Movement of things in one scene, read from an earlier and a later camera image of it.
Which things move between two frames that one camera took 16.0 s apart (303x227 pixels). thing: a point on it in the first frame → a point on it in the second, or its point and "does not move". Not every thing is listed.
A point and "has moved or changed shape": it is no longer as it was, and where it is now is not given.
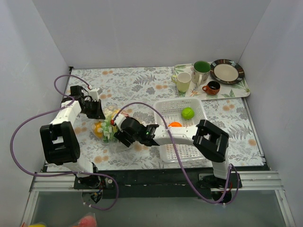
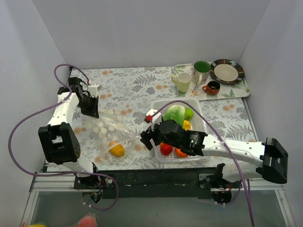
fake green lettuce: [108, 132] → [176, 112]
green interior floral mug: [200, 70] does not move
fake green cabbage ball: [187, 113] does not move
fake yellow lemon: [98, 130] → [186, 125]
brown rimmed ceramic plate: [227, 71] does not move
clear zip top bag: [104, 131] has moved or changed shape
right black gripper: [123, 136] → [150, 135]
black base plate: [156, 184] does not move
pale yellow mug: [182, 80] does not move
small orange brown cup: [212, 88] does not move
